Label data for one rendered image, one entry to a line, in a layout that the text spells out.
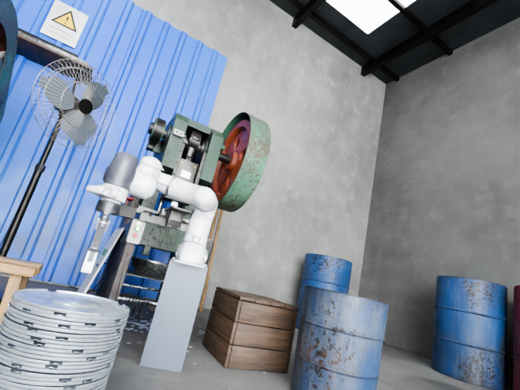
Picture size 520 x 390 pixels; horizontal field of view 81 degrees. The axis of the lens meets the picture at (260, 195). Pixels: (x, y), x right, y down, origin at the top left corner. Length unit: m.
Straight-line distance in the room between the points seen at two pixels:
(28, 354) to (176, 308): 0.72
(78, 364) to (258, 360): 1.09
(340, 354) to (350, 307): 0.20
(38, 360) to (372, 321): 1.22
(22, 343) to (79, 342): 0.11
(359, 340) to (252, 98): 3.43
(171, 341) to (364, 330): 0.85
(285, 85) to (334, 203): 1.89
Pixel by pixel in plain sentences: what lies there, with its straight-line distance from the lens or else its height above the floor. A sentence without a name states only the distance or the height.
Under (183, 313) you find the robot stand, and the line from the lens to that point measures 1.52.
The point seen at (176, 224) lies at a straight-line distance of 2.18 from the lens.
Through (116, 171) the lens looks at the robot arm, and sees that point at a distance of 1.14.
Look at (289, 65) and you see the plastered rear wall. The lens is 4.92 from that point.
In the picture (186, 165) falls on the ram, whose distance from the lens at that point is 2.35.
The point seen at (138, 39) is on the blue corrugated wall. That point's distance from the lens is 4.03.
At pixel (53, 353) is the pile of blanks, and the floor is 0.20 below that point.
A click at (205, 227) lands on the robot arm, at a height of 0.64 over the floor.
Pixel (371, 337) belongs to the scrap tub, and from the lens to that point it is 1.55.
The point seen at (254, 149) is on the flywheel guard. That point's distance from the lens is 2.23.
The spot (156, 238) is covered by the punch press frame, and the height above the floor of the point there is 0.56.
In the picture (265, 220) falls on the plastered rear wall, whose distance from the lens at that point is 4.01.
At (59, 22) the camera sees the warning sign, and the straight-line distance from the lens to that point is 3.98.
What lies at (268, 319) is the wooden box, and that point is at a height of 0.26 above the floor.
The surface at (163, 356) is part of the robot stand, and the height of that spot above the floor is 0.05.
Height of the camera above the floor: 0.47
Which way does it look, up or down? 15 degrees up
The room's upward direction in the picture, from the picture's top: 13 degrees clockwise
